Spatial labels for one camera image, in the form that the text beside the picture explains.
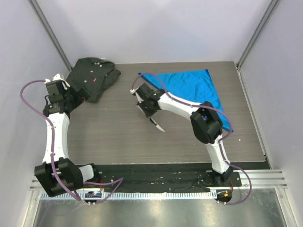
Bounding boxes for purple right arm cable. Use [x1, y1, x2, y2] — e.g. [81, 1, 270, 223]
[130, 72, 252, 205]

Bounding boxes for blue satin napkin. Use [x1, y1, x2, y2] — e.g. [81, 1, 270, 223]
[138, 68, 234, 133]

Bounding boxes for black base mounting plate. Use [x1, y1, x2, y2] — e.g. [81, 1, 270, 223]
[95, 163, 242, 193]

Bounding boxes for aluminium frame rail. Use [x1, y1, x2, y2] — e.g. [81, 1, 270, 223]
[205, 169, 288, 189]

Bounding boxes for slotted white cable duct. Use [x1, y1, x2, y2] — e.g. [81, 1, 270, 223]
[40, 191, 218, 201]

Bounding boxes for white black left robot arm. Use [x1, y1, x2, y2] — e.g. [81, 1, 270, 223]
[35, 79, 101, 197]

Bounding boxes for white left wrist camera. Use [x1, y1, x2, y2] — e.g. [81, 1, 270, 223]
[44, 73, 71, 90]

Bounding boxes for dark striped button shirt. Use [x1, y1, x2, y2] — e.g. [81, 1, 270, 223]
[66, 57, 121, 103]

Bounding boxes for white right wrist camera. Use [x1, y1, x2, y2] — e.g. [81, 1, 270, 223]
[130, 89, 143, 103]

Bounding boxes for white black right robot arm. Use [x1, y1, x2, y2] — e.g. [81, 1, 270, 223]
[130, 83, 232, 187]

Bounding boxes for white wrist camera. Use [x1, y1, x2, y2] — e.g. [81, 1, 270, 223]
[44, 73, 71, 90]
[130, 89, 143, 103]

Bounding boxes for pink handled steel knife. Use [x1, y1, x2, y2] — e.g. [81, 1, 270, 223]
[149, 117, 165, 132]

